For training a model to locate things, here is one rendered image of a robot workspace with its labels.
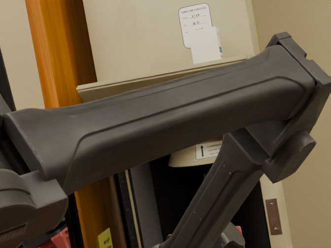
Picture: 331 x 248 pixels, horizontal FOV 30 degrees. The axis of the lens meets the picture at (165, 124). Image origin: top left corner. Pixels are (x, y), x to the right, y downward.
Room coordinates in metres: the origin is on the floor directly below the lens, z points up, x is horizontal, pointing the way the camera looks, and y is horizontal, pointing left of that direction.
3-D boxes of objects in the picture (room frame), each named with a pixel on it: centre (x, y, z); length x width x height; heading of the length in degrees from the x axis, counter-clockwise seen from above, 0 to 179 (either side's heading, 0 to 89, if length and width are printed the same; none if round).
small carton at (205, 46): (1.13, -0.10, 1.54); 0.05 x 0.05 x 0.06; 80
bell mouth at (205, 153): (1.30, -0.08, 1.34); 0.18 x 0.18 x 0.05
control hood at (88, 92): (1.15, -0.02, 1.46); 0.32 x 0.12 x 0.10; 75
